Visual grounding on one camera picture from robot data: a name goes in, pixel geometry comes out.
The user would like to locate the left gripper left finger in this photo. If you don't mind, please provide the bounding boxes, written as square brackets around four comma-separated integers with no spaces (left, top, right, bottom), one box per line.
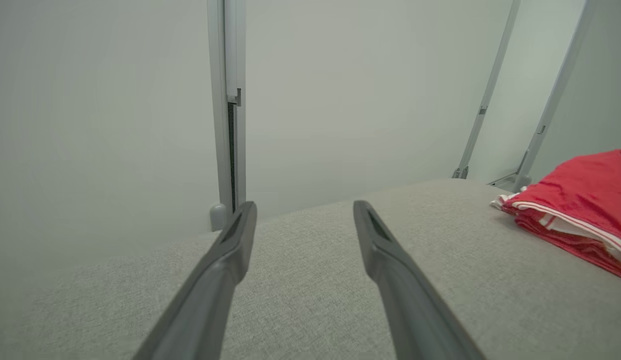
[133,201,258,360]

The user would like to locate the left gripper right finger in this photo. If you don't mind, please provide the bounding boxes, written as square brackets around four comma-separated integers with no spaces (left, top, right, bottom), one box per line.
[353,200,486,360]

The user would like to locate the red mesh shorts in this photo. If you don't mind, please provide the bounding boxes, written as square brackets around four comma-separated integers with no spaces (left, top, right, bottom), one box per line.
[513,212,621,282]

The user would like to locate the red and white jersey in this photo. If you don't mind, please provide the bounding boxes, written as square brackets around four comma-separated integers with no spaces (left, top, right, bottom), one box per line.
[490,149,621,266]

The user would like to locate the grey rounded partition foot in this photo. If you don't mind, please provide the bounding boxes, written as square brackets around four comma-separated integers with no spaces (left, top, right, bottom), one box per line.
[209,203,228,232]

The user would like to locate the grey angled partition leg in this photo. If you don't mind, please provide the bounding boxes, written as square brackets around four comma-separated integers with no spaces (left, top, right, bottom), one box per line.
[513,0,596,194]

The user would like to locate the grey double partition post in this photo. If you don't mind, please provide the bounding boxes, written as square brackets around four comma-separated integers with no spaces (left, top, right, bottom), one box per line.
[207,0,247,232]

